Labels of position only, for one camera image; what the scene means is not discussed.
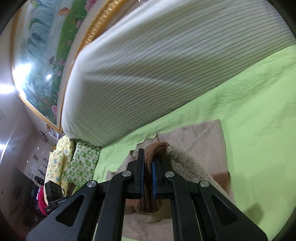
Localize yellow cartoon print quilt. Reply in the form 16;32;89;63
45;135;75;195

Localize white striped bolster pillow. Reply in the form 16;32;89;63
62;1;295;147

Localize gold framed landscape painting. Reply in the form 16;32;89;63
11;1;124;131

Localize green patterned small pillow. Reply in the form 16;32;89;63
62;141;101;188

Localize green bed sheet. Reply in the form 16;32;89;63
71;44;296;241

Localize beige knit sweater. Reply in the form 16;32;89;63
106;120;235;240

